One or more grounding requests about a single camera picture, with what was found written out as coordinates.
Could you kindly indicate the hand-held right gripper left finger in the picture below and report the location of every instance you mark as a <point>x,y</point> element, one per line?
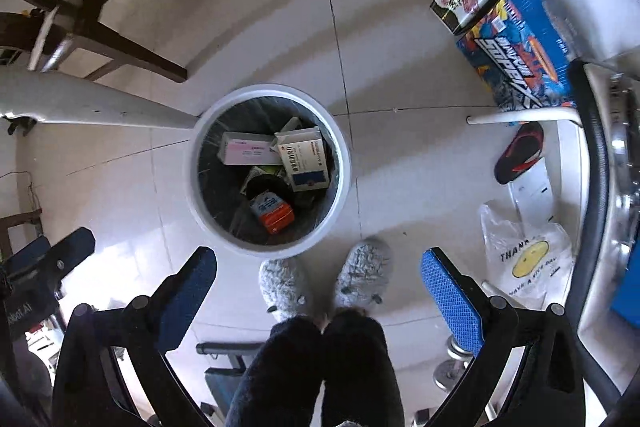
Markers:
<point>187,302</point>

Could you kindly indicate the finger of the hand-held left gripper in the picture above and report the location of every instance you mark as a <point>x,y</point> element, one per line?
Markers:
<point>70,249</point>
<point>22,259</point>

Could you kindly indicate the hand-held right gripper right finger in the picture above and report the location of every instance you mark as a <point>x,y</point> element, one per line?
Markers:
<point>450,302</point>

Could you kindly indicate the white round trash bin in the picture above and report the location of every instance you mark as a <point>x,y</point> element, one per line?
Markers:
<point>225,207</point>

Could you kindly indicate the orange blue box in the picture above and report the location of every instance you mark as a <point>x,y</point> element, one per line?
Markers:
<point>274,214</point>

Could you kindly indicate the white pink medicine box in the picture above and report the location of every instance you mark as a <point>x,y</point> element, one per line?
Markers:
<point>245,149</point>

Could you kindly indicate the white box red blue print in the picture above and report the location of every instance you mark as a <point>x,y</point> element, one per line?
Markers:
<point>302,162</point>

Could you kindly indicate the metal dumbbell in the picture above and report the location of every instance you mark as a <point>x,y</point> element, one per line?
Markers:
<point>450,359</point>

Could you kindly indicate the white printed plastic bag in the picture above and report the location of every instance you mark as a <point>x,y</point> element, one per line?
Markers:
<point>520,257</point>

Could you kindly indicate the person's right grey slipper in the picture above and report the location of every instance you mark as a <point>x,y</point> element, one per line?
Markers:
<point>362,272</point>

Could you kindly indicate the person's grey slipper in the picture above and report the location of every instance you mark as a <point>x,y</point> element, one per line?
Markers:
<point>362,272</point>
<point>285,282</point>

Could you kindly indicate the person's left grey slipper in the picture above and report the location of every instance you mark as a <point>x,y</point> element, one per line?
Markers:
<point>285,282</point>

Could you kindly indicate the person's right leg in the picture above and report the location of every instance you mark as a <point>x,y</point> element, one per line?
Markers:
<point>360,367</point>

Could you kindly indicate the person's leg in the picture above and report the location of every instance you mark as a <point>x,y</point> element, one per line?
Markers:
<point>275,372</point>
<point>360,367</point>

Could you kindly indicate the person's left leg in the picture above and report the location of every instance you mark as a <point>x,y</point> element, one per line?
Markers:
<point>275,372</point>

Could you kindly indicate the white paper leaflet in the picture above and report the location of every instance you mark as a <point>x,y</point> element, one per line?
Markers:
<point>532,192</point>

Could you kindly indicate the red black flip flop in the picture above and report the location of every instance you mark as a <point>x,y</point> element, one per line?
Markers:
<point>520,152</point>

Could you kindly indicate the blue printed cardboard box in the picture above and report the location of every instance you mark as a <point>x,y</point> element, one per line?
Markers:
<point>530,52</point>

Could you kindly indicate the grey metal frame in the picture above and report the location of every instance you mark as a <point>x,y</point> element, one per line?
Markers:
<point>225,349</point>

